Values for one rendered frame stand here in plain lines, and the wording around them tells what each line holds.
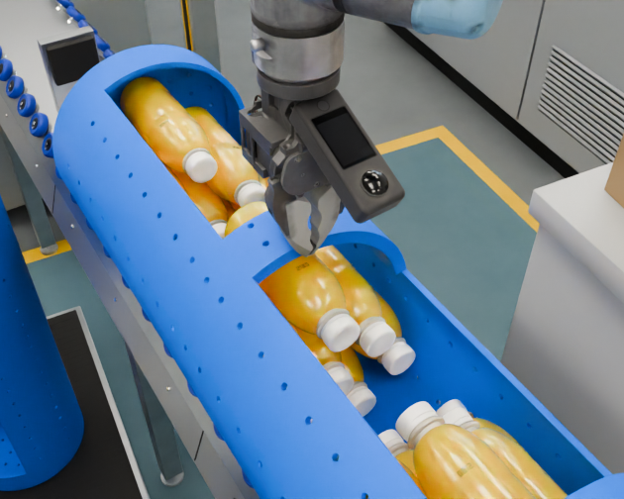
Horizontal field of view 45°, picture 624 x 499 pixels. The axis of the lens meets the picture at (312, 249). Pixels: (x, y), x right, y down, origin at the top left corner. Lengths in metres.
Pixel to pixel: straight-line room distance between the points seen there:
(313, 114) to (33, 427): 1.26
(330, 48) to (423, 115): 2.57
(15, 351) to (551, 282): 1.03
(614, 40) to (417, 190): 0.82
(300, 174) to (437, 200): 2.09
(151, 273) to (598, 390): 0.59
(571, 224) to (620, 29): 1.64
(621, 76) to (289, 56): 2.05
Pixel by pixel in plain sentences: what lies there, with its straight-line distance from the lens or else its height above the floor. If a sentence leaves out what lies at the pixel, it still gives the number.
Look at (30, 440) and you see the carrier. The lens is 1.80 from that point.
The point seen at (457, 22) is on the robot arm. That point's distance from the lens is 0.54.
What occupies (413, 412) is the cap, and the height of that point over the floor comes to 1.18.
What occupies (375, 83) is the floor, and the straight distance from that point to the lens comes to 3.36.
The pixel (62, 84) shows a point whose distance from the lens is 1.52.
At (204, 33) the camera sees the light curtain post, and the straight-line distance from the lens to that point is 1.77.
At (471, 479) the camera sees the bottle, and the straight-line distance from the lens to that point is 0.67.
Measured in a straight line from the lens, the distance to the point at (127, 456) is 1.93.
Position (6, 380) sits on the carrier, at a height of 0.53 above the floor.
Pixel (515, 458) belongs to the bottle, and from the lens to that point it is 0.74.
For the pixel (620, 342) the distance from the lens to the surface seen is 1.00.
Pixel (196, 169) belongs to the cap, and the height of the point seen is 1.16.
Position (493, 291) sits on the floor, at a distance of 2.47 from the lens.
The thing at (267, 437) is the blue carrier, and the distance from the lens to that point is 0.71.
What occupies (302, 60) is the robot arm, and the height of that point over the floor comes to 1.46.
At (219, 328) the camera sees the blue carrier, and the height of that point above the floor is 1.18.
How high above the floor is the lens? 1.77
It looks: 44 degrees down
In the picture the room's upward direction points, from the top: straight up
